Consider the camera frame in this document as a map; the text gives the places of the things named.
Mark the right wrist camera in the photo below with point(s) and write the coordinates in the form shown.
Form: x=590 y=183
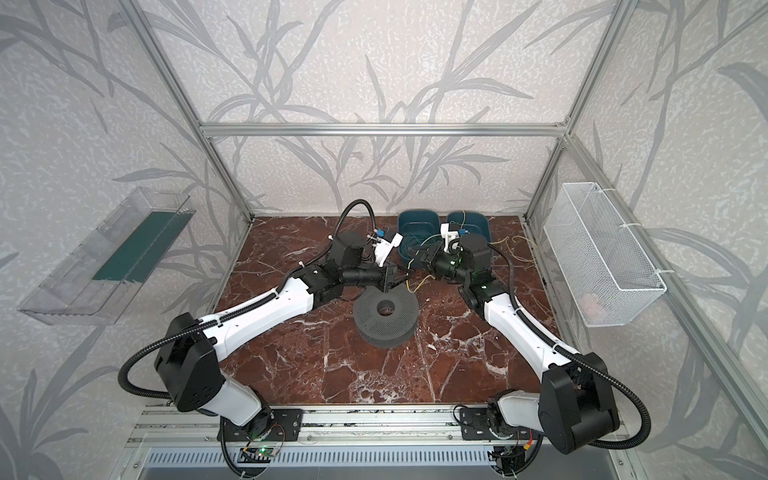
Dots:
x=450 y=233

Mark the white wire mesh basket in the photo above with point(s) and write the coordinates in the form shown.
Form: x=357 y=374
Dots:
x=598 y=252

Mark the green circuit board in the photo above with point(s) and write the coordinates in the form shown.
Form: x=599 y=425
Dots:
x=258 y=454

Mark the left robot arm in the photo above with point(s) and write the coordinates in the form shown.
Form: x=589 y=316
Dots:
x=184 y=366

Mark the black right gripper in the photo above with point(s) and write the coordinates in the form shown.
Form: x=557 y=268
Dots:
x=432 y=264

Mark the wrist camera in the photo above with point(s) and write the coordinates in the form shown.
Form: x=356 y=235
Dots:
x=450 y=233
x=384 y=241

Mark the dark grey foam spool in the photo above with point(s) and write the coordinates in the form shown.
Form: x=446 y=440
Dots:
x=386 y=319

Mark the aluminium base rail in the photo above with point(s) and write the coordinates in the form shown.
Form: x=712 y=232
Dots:
x=428 y=435

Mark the right teal plastic bin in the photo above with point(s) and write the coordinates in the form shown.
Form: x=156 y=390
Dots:
x=475 y=223

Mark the clear plastic wall tray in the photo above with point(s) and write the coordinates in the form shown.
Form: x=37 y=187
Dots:
x=95 y=284

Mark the teal plastic bin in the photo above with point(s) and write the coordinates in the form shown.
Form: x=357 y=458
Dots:
x=475 y=223
x=420 y=228

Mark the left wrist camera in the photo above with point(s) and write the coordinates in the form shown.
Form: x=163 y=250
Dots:
x=384 y=241

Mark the aluminium frame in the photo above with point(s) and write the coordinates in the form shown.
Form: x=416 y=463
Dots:
x=740 y=389

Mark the left teal plastic bin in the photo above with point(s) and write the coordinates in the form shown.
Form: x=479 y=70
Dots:
x=420 y=228

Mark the pink object in basket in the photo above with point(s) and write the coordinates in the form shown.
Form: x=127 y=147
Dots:
x=592 y=306

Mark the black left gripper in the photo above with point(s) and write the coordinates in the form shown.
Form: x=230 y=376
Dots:
x=389 y=278

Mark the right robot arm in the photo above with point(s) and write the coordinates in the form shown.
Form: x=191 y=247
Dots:
x=579 y=403

